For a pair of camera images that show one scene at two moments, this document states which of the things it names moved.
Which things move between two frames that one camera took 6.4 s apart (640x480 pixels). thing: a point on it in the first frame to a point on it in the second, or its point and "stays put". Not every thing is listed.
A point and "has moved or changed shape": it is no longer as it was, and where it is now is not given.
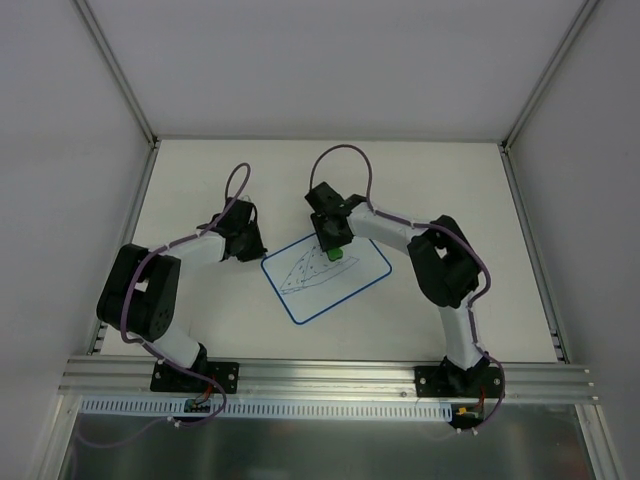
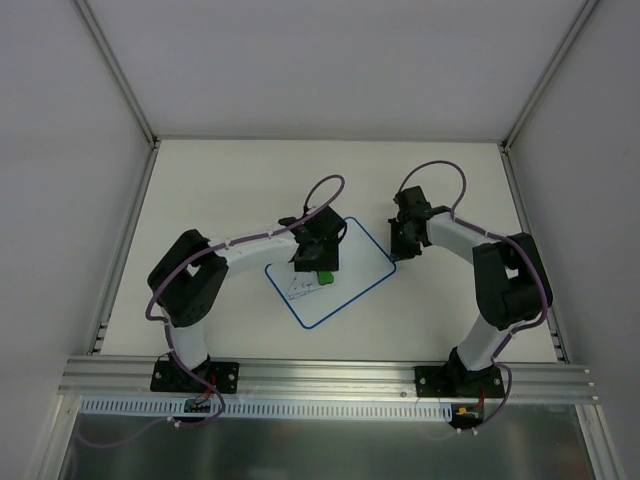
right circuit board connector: [467, 413] stays put
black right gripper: [331, 239] to [403, 242]
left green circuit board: [191, 406] stays put
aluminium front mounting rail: [314, 380] stays put
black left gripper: [248, 248] to [316, 261]
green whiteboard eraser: [335, 254] has moved or changed shape
